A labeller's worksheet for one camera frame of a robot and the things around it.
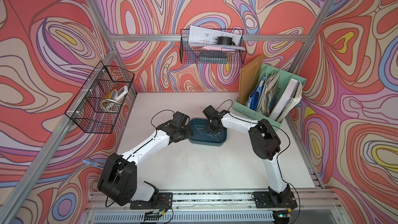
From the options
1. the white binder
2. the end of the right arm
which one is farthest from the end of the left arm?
the white binder

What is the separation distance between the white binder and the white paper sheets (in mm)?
363

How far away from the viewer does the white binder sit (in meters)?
0.84

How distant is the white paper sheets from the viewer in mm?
855
